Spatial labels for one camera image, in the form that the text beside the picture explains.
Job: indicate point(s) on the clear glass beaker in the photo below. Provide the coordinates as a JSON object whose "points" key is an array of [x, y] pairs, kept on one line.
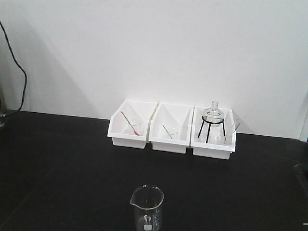
{"points": [[147, 203]]}

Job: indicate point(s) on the middle white storage bin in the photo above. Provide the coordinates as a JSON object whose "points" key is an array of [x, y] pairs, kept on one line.
{"points": [[171, 116]]}

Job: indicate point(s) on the white storage bin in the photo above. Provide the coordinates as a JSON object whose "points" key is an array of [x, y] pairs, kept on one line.
{"points": [[134, 111], [211, 149], [171, 116]]}

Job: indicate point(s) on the small beaker in left bin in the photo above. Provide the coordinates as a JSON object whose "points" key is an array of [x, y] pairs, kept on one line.
{"points": [[135, 128]]}

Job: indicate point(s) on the small beaker in bin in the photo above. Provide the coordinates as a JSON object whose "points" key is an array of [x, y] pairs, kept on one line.
{"points": [[173, 132], [221, 140], [135, 128]]}

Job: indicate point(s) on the red glass stirring rod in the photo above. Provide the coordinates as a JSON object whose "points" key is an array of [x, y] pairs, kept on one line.
{"points": [[128, 123]]}

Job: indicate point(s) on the left white storage bin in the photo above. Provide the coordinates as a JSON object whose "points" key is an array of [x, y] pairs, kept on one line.
{"points": [[134, 111]]}

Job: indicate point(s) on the small beaker in middle bin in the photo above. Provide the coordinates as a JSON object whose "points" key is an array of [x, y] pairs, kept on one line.
{"points": [[173, 132]]}

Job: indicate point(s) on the clear round glass flask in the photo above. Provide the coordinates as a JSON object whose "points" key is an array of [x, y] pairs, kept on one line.
{"points": [[213, 115]]}

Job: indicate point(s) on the black metal tripod stand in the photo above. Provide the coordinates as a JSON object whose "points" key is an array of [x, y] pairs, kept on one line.
{"points": [[208, 126]]}

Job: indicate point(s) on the right white storage bin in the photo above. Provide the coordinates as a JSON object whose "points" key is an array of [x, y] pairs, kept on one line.
{"points": [[211, 149]]}

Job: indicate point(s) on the small beaker in right bin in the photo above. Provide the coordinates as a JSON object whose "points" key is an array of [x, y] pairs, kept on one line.
{"points": [[221, 140]]}

